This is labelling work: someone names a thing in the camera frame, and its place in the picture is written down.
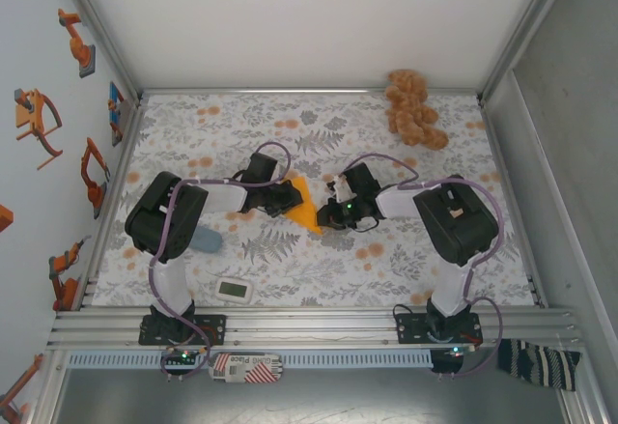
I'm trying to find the orange cloth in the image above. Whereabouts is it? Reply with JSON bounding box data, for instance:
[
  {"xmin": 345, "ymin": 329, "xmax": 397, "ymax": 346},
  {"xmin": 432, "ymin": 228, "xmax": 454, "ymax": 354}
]
[{"xmin": 282, "ymin": 176, "xmax": 323, "ymax": 237}]

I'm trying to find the floral print tablecloth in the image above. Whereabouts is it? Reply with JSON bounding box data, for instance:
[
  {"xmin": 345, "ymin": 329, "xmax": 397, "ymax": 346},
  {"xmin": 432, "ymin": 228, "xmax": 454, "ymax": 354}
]
[{"xmin": 90, "ymin": 93, "xmax": 538, "ymax": 308}]

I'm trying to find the brown plush toy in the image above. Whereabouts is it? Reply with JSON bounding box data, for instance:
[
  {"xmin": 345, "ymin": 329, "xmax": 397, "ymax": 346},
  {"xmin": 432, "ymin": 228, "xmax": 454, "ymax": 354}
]
[{"xmin": 384, "ymin": 69, "xmax": 450, "ymax": 151}]

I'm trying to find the blue grey oval pad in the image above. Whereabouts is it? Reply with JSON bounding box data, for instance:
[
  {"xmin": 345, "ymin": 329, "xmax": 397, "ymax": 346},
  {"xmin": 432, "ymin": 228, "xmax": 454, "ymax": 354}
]
[{"xmin": 188, "ymin": 228, "xmax": 225, "ymax": 255}]

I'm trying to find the white digital timer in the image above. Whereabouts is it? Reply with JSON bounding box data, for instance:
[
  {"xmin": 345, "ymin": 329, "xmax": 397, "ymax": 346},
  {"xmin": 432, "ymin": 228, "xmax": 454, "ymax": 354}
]
[{"xmin": 213, "ymin": 276, "xmax": 254, "ymax": 306}]

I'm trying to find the blue and orange sticker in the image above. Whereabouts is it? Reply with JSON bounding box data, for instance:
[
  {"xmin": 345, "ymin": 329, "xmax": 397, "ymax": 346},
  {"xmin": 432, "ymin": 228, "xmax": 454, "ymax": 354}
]
[{"xmin": 106, "ymin": 80, "xmax": 127, "ymax": 149}]

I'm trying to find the red white striped label tag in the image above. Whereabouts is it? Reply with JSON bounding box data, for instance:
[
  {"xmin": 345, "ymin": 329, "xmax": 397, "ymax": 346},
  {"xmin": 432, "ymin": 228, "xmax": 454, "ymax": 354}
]
[{"xmin": 207, "ymin": 352, "xmax": 285, "ymax": 385}]

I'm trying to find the small black circuit board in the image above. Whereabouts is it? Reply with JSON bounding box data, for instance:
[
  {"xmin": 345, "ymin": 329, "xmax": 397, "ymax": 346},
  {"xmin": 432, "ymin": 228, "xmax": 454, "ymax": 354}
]
[
  {"xmin": 431, "ymin": 344, "xmax": 477, "ymax": 376},
  {"xmin": 160, "ymin": 345, "xmax": 203, "ymax": 366}
]

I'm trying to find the orange claw gripper sticker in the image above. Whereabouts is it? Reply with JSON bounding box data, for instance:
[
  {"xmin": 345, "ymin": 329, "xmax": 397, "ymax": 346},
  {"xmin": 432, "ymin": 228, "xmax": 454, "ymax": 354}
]
[{"xmin": 13, "ymin": 88, "xmax": 66, "ymax": 171}]

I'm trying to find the black white striped sock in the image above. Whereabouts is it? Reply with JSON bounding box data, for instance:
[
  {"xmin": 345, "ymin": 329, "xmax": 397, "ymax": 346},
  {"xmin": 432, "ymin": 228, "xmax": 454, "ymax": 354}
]
[{"xmin": 495, "ymin": 338, "xmax": 583, "ymax": 393}]

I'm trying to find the purple cable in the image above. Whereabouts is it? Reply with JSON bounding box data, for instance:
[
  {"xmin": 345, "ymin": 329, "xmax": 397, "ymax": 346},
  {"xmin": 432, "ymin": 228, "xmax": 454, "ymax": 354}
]
[
  {"xmin": 148, "ymin": 142, "xmax": 292, "ymax": 382},
  {"xmin": 335, "ymin": 152, "xmax": 506, "ymax": 381}
]

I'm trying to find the aluminium cross rail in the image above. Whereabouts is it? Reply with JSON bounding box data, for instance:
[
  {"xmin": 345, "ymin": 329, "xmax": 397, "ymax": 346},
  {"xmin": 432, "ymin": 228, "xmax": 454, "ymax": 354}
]
[{"xmin": 139, "ymin": 87, "xmax": 484, "ymax": 98}]

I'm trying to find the aluminium rail base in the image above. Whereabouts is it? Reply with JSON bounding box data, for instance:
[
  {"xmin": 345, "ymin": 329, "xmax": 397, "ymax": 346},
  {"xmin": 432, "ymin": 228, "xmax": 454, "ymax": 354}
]
[{"xmin": 45, "ymin": 303, "xmax": 588, "ymax": 351}]

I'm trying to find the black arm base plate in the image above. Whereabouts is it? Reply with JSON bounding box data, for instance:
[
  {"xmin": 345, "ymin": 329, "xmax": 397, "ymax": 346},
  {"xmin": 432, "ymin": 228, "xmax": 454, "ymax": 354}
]
[
  {"xmin": 394, "ymin": 311, "xmax": 483, "ymax": 346},
  {"xmin": 138, "ymin": 313, "xmax": 228, "ymax": 347}
]

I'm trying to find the aluminium side rail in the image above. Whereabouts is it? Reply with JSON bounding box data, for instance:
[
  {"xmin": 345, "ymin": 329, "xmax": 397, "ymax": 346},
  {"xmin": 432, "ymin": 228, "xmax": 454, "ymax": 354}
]
[
  {"xmin": 477, "ymin": 98, "xmax": 549, "ymax": 309},
  {"xmin": 76, "ymin": 98, "xmax": 146, "ymax": 312}
]

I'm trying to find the white slotted cable duct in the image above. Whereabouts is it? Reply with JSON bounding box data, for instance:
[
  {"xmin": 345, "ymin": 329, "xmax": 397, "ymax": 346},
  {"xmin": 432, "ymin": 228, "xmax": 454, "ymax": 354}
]
[{"xmin": 66, "ymin": 350, "xmax": 435, "ymax": 370}]

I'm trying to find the aluminium frame post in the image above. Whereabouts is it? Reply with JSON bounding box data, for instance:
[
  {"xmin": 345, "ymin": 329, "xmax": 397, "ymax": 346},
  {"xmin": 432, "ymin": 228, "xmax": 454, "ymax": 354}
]
[
  {"xmin": 54, "ymin": 0, "xmax": 146, "ymax": 106},
  {"xmin": 475, "ymin": 0, "xmax": 580, "ymax": 104}
]

